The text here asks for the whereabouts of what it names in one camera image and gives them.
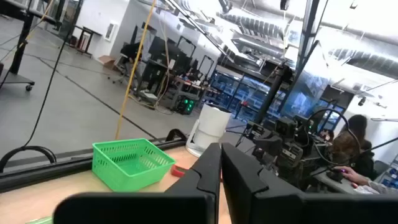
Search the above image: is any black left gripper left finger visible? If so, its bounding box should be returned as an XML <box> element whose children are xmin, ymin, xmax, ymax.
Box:
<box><xmin>52</xmin><ymin>142</ymin><xmax>222</xmax><ymax>224</ymax></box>

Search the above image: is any yellow hanging cable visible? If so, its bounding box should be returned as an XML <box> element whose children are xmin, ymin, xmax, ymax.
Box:
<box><xmin>114</xmin><ymin>0</ymin><xmax>157</xmax><ymax>141</ymax></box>

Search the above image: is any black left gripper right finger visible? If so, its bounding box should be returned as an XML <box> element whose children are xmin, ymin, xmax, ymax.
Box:
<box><xmin>221</xmin><ymin>142</ymin><xmax>398</xmax><ymax>224</ymax></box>

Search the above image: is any white office chair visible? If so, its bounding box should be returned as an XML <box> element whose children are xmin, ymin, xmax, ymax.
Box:
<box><xmin>111</xmin><ymin>54</ymin><xmax>133</xmax><ymax>85</ymax></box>

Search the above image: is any red card case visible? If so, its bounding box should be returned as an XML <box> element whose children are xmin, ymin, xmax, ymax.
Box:
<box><xmin>170</xmin><ymin>164</ymin><xmax>190</xmax><ymax>179</ymax></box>

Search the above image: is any black computer mouse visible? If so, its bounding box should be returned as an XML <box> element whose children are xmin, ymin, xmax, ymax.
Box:
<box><xmin>325</xmin><ymin>169</ymin><xmax>345</xmax><ymax>184</ymax></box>

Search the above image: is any black cable loop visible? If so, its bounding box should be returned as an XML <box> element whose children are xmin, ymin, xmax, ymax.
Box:
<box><xmin>0</xmin><ymin>145</ymin><xmax>57</xmax><ymax>174</ymax></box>
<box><xmin>165</xmin><ymin>128</ymin><xmax>188</xmax><ymax>142</ymax></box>

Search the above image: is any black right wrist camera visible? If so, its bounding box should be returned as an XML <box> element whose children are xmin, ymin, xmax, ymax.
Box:
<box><xmin>275</xmin><ymin>116</ymin><xmax>299</xmax><ymax>138</ymax></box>

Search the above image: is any black rolling cart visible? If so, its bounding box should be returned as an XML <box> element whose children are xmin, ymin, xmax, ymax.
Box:
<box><xmin>0</xmin><ymin>0</ymin><xmax>62</xmax><ymax>93</ymax></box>

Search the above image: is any black table edge rail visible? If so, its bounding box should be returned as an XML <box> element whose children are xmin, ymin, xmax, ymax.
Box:
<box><xmin>0</xmin><ymin>138</ymin><xmax>187</xmax><ymax>194</ymax></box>

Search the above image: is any computer with green lights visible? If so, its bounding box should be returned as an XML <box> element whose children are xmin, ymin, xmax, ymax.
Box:
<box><xmin>176</xmin><ymin>96</ymin><xmax>197</xmax><ymax>116</ymax></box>

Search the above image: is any cardboard box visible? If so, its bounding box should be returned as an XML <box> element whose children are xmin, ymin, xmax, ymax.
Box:
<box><xmin>98</xmin><ymin>55</ymin><xmax>118</xmax><ymax>70</ymax></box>

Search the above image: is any green plastic basket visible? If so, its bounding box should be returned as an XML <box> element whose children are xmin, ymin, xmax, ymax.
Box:
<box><xmin>91</xmin><ymin>138</ymin><xmax>177</xmax><ymax>192</ymax></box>

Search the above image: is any person's hand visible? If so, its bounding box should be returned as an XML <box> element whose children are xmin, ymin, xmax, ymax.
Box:
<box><xmin>335</xmin><ymin>166</ymin><xmax>371</xmax><ymax>187</ymax></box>

